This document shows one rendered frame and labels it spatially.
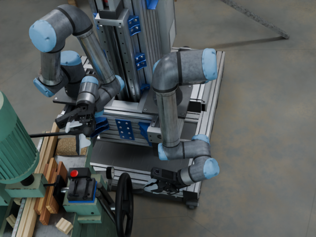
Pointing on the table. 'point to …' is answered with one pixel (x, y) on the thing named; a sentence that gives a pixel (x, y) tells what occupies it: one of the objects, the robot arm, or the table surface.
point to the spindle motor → (15, 146)
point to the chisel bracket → (17, 190)
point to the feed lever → (64, 133)
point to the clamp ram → (59, 190)
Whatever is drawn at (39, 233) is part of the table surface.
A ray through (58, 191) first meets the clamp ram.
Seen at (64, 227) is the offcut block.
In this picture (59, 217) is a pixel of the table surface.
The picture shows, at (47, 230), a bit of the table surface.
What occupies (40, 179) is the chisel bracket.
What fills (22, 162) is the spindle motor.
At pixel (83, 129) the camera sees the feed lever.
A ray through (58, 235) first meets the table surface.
